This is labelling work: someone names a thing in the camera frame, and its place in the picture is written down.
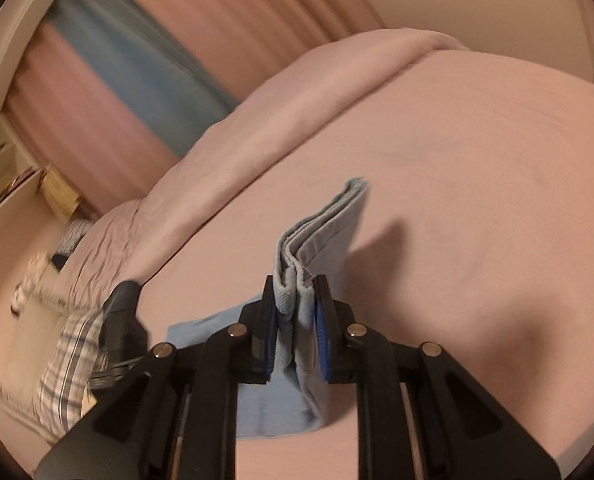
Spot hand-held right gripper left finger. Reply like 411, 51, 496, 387
34, 275, 279, 480

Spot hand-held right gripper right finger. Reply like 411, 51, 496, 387
312, 274, 562, 480

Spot light blue denim pants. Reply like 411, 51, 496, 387
166, 177, 370, 442

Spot dark folded cloth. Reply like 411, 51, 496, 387
88, 280, 150, 391

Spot grey plaid pillow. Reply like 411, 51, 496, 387
0, 305, 110, 443

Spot pink duvet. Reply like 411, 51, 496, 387
52, 27, 472, 311

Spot blue checked pillow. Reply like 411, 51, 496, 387
52, 217, 96, 266

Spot cream frilled pillow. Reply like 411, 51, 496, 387
14, 290, 78, 393

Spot yellow fringed cloth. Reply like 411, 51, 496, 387
40, 165, 84, 222

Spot pink curtain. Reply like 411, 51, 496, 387
90, 0, 388, 106
2, 25, 180, 218

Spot blue curtain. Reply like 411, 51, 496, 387
47, 0, 238, 158

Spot white wall cabinet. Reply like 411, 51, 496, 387
0, 0, 96, 226

